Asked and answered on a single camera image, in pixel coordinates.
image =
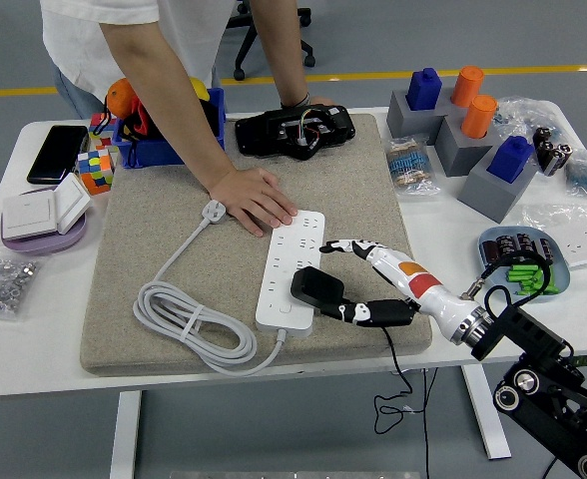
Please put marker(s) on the grey socket block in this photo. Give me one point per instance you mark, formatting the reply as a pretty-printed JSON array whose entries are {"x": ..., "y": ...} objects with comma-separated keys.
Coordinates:
[
  {"x": 453, "y": 154},
  {"x": 483, "y": 194},
  {"x": 398, "y": 125}
]

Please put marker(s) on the light blue dish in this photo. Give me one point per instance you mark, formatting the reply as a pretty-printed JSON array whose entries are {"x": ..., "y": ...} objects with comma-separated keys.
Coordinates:
[{"x": 563, "y": 278}]

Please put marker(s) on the clear bag of metal nuts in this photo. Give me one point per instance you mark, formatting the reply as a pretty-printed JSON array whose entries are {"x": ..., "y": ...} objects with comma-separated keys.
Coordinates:
[{"x": 4, "y": 284}]

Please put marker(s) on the yellow lemon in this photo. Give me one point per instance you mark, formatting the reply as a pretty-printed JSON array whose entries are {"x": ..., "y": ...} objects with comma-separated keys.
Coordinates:
[{"x": 199, "y": 90}]

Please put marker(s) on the white table leg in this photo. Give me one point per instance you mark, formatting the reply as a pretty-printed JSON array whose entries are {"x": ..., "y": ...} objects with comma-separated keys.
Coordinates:
[
  {"x": 478, "y": 399},
  {"x": 125, "y": 434}
]

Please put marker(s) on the person's torso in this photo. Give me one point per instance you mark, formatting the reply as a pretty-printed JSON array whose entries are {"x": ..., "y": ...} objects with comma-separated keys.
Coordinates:
[{"x": 188, "y": 30}]

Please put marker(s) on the orange cylinder peg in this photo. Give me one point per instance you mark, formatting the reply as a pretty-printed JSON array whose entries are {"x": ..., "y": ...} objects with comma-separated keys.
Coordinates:
[
  {"x": 478, "y": 117},
  {"x": 467, "y": 87}
]

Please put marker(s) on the black wristwatch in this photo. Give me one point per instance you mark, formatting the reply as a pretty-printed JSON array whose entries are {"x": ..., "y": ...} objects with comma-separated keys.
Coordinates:
[{"x": 296, "y": 102}]

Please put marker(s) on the white and black robot right hand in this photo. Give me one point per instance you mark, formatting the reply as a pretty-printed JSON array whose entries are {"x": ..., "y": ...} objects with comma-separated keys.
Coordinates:
[{"x": 423, "y": 289}]

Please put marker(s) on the person's left forearm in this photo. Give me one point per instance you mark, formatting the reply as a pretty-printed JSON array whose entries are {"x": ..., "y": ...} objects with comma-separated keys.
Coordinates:
[{"x": 278, "y": 50}]

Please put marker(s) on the clear bag of resistors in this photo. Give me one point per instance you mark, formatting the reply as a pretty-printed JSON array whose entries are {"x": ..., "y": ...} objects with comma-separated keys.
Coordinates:
[{"x": 410, "y": 167}]

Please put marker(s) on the colourful puzzle cube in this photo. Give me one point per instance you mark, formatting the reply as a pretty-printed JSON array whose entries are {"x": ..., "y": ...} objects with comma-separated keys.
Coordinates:
[
  {"x": 96, "y": 172},
  {"x": 99, "y": 127}
]

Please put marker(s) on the black smartphone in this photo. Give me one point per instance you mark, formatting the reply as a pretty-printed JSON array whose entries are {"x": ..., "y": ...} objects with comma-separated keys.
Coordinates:
[{"x": 56, "y": 154}]

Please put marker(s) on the clear plastic bag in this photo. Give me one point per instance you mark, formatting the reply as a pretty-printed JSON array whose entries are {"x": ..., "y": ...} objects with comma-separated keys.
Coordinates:
[{"x": 573, "y": 214}]

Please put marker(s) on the white wall switch panel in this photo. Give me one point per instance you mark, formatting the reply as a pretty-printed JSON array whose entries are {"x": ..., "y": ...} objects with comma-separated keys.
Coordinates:
[
  {"x": 71, "y": 202},
  {"x": 26, "y": 214}
]

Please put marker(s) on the person's left hand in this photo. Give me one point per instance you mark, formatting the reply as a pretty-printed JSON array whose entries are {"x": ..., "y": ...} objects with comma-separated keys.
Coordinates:
[{"x": 321, "y": 102}]

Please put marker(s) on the person's right forearm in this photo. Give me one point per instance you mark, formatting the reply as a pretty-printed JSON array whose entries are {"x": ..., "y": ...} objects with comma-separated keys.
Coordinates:
[{"x": 169, "y": 110}]

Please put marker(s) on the orange fruit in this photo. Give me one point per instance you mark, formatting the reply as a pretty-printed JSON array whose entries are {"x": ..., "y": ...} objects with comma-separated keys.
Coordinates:
[{"x": 121, "y": 97}]

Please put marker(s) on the black office chair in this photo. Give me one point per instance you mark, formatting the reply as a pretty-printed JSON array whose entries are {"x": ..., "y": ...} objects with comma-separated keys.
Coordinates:
[{"x": 246, "y": 50}]

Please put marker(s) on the person's right hand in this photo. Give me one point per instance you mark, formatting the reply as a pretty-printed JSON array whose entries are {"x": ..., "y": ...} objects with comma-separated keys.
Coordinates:
[{"x": 253, "y": 199}]

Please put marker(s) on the purple tray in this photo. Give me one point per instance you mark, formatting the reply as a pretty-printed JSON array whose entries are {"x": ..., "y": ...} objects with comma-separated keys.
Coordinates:
[{"x": 39, "y": 245}]

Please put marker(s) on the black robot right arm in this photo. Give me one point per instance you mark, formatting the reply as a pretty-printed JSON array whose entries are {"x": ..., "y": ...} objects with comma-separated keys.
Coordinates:
[{"x": 523, "y": 334}]

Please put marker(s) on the grey-brown mat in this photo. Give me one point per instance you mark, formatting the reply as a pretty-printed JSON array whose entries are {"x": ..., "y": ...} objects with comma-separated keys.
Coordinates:
[{"x": 363, "y": 199}]

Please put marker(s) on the black open electronic device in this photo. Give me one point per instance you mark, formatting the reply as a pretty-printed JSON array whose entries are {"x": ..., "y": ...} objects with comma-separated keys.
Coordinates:
[{"x": 258, "y": 132}]

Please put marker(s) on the black capacitor bundle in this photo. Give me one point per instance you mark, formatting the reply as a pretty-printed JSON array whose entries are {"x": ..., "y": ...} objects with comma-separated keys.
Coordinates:
[{"x": 553, "y": 152}]

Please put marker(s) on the blue square peg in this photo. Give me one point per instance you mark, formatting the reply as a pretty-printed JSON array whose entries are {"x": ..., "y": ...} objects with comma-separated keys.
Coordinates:
[
  {"x": 423, "y": 90},
  {"x": 510, "y": 159}
]

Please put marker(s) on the blue plastic bin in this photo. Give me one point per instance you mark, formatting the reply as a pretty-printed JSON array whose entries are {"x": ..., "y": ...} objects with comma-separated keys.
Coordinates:
[{"x": 149, "y": 152}]

